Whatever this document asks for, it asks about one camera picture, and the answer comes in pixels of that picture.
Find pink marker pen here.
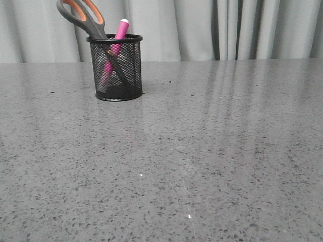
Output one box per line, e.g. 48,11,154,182
99,18,130,88

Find grey orange handled scissors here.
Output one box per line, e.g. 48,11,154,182
56,0,134,98

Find black mesh pen holder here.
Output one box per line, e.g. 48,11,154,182
87,34,143,101

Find grey curtain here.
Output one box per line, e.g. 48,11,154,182
1,1,322,64

